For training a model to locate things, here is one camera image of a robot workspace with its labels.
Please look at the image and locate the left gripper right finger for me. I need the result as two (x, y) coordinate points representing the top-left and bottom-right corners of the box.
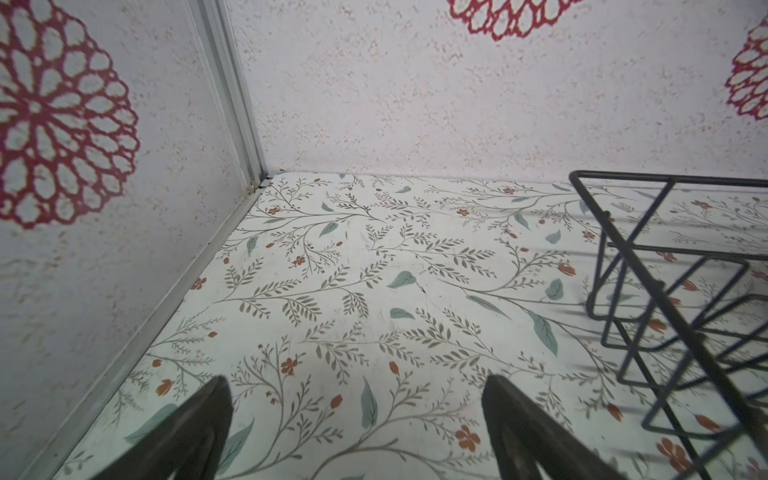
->
(482, 375), (622, 479)

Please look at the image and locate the black wire dish rack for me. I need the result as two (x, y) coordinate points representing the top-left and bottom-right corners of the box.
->
(569, 170), (767, 479)

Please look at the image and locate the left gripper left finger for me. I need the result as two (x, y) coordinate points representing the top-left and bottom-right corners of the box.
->
(95, 375), (233, 479)

